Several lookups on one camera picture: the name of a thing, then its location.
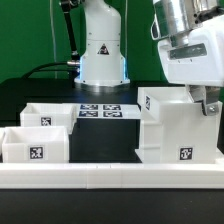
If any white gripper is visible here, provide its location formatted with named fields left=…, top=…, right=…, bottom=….
left=151, top=20, right=224, bottom=116

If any white drawer cabinet box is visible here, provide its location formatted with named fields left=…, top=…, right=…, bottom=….
left=136, top=87, right=221, bottom=164

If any white front drawer tray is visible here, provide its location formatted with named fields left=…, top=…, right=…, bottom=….
left=2, top=126, right=69, bottom=163

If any white drawer tray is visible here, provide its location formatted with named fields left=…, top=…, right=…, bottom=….
left=2, top=126, right=69, bottom=163
left=20, top=103, right=77, bottom=134

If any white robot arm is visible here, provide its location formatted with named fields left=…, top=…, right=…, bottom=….
left=75, top=0, right=224, bottom=116

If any white rear drawer tray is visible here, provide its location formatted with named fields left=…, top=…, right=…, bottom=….
left=20, top=103, right=77, bottom=134

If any fiducial marker sheet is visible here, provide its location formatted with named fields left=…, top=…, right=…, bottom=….
left=77, top=104, right=141, bottom=119

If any white L-shaped border fence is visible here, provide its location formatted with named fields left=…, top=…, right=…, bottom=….
left=0, top=159, right=224, bottom=189

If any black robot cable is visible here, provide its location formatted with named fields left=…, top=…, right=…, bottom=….
left=21, top=0, right=82, bottom=80

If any white thin cable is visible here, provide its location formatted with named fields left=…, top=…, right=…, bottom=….
left=49, top=0, right=58, bottom=79

